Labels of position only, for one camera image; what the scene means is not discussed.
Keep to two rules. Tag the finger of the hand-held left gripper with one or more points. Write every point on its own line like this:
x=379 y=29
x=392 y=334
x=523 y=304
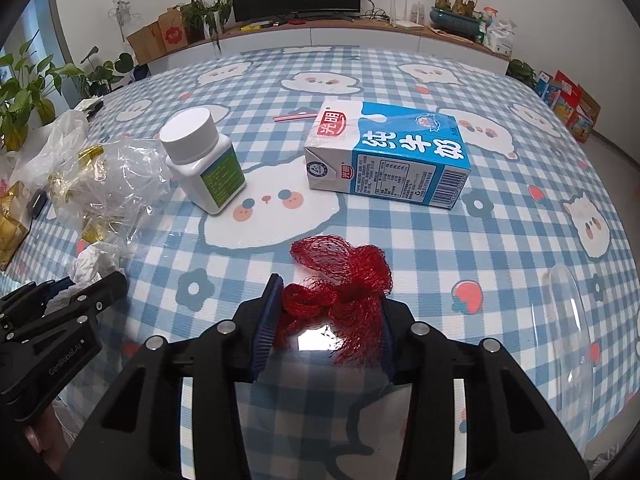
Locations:
x=20 y=310
x=100 y=292

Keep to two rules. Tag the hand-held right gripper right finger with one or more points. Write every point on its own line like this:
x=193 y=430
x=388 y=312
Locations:
x=400 y=350

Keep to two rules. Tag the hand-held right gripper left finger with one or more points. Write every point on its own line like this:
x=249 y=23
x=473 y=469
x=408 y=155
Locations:
x=265 y=320

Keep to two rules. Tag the white tissue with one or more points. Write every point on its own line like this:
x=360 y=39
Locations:
x=90 y=265

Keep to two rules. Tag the red mesh net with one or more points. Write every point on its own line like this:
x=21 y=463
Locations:
x=345 y=265

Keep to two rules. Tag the clear wrapper with gold trim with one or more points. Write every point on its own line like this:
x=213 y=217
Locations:
x=125 y=180

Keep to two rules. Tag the white pill bottle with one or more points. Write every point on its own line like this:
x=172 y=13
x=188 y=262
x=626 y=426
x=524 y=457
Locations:
x=200 y=160

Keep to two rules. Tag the blue white milk carton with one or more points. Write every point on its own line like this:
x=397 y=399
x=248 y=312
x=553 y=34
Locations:
x=390 y=155

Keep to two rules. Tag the red striped drinking straw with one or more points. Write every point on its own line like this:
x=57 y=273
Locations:
x=292 y=117

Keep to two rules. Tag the person's left hand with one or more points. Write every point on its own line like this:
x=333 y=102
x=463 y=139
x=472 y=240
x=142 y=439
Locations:
x=36 y=438

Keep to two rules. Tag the bulky gold foil packet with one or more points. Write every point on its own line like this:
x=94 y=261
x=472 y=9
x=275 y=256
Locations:
x=10 y=230

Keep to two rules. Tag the dark grey computer mouse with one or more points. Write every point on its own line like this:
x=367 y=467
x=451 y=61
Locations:
x=36 y=202

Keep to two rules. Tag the blue checked tablecloth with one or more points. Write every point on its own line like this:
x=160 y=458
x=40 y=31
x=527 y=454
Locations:
x=400 y=240

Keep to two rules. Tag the white plastic bag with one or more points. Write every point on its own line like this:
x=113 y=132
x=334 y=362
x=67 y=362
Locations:
x=55 y=145

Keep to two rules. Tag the light green pothos plant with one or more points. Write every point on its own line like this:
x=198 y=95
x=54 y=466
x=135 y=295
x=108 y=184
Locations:
x=25 y=95

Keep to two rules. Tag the dark heart-leaf potted plant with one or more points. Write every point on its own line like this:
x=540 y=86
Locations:
x=122 y=62

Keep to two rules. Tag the plain brown cardboard box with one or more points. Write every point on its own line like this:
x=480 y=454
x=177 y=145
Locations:
x=147 y=45

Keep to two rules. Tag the cardboard box with red emblem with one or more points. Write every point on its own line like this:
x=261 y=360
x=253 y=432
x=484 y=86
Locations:
x=172 y=32

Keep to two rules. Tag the yellow flat item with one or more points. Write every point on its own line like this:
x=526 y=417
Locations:
x=255 y=25

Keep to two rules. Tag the open cardboard box colourful print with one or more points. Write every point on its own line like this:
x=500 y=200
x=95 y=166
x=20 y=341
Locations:
x=582 y=117

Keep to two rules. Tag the long-leaf potted plant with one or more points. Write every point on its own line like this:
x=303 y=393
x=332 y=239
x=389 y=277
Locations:
x=200 y=12

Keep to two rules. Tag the white TV cabinet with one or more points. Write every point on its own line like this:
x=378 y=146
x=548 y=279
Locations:
x=350 y=35

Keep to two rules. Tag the blue printed box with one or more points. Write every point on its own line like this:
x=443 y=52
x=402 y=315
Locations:
x=544 y=87

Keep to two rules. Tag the red printed box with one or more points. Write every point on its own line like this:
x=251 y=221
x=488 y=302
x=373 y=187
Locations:
x=565 y=95

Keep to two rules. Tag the small green floor plant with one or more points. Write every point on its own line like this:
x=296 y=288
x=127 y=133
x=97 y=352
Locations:
x=522 y=70

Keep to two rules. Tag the white router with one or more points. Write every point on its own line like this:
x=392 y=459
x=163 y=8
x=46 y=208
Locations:
x=407 y=22

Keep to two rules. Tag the spray bottle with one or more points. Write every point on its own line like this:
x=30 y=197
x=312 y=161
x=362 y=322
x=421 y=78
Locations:
x=481 y=30

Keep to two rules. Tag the bonsai in blue pot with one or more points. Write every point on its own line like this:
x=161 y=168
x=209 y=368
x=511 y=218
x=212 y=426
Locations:
x=452 y=22

